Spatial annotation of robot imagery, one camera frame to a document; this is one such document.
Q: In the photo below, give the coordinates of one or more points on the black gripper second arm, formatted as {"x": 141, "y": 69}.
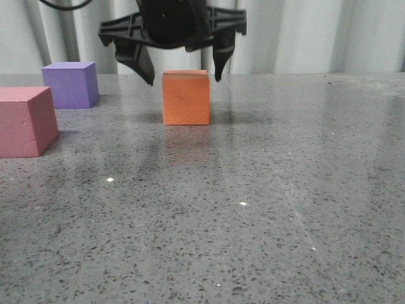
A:
{"x": 173, "y": 24}

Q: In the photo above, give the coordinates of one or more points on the orange foam cube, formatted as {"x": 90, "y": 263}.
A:
{"x": 186, "y": 97}

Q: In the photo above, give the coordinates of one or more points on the grey-green pleated curtain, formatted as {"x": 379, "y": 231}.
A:
{"x": 282, "y": 36}

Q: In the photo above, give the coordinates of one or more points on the purple foam cube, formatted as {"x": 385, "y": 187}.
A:
{"x": 73, "y": 84}

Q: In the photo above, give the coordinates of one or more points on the pink foam cube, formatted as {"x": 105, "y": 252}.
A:
{"x": 28, "y": 121}

